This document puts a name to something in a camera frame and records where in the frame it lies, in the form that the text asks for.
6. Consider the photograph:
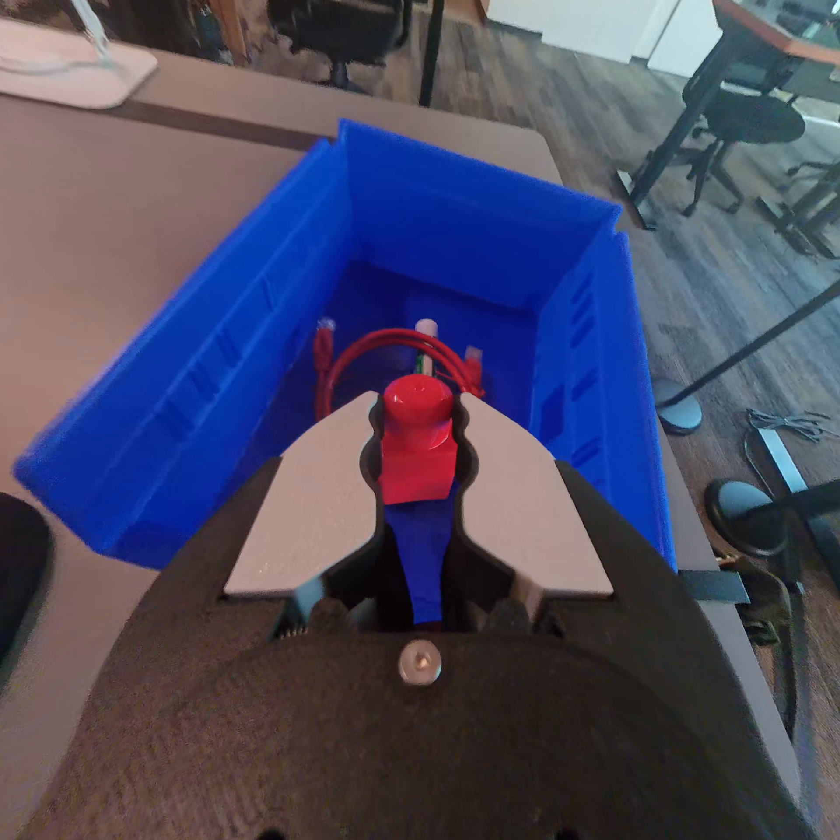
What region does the green white marker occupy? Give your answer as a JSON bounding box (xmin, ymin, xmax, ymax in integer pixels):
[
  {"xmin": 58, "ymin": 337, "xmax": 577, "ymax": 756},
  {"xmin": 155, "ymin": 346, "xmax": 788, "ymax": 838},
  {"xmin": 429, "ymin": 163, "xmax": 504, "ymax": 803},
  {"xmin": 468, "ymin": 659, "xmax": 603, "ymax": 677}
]
[{"xmin": 413, "ymin": 315, "xmax": 442, "ymax": 382}]

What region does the black round seat chair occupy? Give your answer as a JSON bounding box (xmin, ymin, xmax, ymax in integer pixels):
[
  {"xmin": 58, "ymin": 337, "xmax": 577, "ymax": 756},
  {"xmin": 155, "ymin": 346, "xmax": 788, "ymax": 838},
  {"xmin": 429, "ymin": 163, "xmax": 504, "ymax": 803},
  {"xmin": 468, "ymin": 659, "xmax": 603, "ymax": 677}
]
[{"xmin": 683, "ymin": 92, "xmax": 804, "ymax": 217}]

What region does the red foam block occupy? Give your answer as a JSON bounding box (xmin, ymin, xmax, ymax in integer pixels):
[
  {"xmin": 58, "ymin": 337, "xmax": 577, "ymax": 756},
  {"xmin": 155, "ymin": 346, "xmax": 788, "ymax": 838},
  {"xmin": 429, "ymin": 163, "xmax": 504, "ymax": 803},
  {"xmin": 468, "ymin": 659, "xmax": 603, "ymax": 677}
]
[{"xmin": 378, "ymin": 374, "xmax": 458, "ymax": 506}]

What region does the black light stand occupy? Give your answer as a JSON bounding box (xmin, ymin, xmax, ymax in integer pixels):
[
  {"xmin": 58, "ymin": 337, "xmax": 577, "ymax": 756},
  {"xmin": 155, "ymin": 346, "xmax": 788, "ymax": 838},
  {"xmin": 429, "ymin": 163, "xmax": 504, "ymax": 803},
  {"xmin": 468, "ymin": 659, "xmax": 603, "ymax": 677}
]
[
  {"xmin": 705, "ymin": 479, "xmax": 840, "ymax": 555},
  {"xmin": 657, "ymin": 283, "xmax": 840, "ymax": 434}
]

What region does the black leg office desk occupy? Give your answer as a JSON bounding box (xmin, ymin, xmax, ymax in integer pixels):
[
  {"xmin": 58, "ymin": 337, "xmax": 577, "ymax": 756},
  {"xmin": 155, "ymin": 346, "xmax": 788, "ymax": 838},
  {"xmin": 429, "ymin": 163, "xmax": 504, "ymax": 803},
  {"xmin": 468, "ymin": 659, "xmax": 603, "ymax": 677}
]
[{"xmin": 617, "ymin": 0, "xmax": 840, "ymax": 231}]

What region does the white stand base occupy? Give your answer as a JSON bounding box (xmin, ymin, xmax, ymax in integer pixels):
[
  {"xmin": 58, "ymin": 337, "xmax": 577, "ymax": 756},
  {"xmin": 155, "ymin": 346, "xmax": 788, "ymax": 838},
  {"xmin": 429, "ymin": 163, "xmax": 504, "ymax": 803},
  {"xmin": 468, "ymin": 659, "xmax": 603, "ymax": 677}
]
[{"xmin": 0, "ymin": 0, "xmax": 158, "ymax": 110}]

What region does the blue plastic bin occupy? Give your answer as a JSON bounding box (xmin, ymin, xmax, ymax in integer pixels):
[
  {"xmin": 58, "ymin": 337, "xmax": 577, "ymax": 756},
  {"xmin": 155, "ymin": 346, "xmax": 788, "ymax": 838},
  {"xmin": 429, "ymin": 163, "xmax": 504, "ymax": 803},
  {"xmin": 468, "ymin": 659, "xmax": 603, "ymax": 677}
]
[{"xmin": 14, "ymin": 119, "xmax": 678, "ymax": 628}]

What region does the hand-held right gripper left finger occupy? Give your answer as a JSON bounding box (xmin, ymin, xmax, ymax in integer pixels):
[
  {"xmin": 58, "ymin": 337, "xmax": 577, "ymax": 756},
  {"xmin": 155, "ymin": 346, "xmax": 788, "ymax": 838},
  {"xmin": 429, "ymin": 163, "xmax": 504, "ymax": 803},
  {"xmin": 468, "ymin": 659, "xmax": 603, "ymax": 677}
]
[{"xmin": 224, "ymin": 390, "xmax": 384, "ymax": 611}]

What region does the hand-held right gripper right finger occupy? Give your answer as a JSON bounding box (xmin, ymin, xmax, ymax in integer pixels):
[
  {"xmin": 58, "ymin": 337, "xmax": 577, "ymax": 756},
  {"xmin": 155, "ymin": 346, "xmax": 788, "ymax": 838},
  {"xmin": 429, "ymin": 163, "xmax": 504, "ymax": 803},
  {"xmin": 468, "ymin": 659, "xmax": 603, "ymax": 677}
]
[{"xmin": 447, "ymin": 392, "xmax": 614, "ymax": 618}]

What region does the black dimpled pad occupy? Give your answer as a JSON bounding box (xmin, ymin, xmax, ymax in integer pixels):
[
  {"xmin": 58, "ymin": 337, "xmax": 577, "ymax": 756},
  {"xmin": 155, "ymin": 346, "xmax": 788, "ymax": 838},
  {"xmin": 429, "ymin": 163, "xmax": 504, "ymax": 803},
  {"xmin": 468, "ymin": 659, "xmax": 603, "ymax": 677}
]
[{"xmin": 0, "ymin": 493, "xmax": 53, "ymax": 690}]

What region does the grey cable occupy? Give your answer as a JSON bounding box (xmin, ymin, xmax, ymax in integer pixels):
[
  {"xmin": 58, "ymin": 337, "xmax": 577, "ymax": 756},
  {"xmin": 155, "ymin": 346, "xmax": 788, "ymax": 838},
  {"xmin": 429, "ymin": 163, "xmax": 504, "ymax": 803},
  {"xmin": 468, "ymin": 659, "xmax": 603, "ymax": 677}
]
[{"xmin": 746, "ymin": 410, "xmax": 834, "ymax": 442}]

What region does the grey power strip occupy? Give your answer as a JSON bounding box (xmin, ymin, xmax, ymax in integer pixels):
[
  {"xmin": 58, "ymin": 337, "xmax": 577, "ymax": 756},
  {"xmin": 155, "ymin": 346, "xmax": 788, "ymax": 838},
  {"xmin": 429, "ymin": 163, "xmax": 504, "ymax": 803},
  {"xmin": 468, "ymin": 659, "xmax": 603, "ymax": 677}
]
[{"xmin": 755, "ymin": 427, "xmax": 815, "ymax": 506}]

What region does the black swivel chair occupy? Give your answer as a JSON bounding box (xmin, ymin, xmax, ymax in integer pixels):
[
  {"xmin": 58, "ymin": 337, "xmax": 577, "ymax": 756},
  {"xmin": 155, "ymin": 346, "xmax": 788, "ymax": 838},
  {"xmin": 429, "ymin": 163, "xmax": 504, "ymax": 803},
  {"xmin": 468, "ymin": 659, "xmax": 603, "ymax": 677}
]
[{"xmin": 269, "ymin": 0, "xmax": 410, "ymax": 93}]

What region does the red network cable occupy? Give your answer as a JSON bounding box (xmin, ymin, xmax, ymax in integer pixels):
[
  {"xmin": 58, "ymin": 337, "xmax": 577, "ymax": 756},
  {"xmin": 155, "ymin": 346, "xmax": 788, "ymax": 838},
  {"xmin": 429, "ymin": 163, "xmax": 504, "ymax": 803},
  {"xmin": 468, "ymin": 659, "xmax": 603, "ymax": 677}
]
[{"xmin": 313, "ymin": 315, "xmax": 489, "ymax": 424}]

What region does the black tripod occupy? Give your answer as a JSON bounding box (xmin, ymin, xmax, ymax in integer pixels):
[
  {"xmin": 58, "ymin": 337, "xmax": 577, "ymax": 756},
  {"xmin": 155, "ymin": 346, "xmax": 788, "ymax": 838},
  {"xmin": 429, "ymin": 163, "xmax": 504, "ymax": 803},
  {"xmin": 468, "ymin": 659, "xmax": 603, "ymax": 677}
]
[{"xmin": 759, "ymin": 158, "xmax": 840, "ymax": 257}]

